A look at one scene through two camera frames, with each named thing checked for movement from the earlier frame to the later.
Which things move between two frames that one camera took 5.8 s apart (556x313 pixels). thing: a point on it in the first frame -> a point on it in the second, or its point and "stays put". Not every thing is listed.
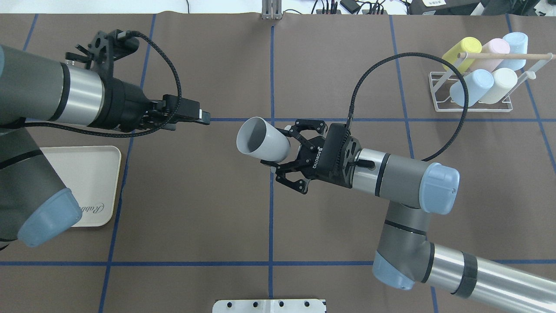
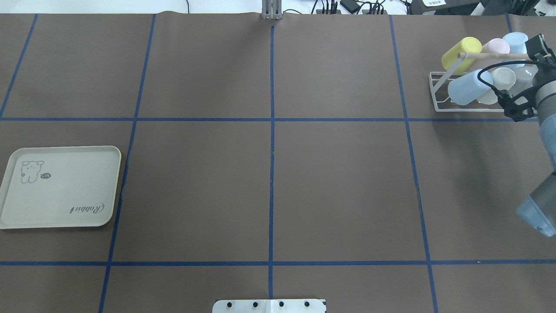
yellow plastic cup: x=470 y=45 stays put
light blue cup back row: x=478 y=82 stays put
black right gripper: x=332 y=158 -> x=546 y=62
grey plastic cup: x=257 y=138 -> x=524 y=76
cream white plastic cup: x=505 y=79 stays put
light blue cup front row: x=518 y=41 stays put
